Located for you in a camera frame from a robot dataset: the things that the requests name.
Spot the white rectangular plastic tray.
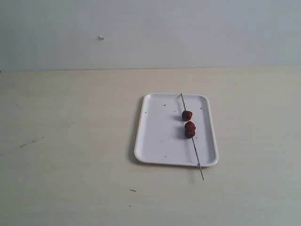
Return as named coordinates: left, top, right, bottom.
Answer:
left=134, top=93, right=219, bottom=167

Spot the thin metal skewer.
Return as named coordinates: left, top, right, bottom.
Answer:
left=180, top=93, right=205, bottom=181

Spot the dried red date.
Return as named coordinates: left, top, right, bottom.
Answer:
left=184, top=129, right=196, bottom=139
left=184, top=121, right=196, bottom=131
left=182, top=110, right=193, bottom=121

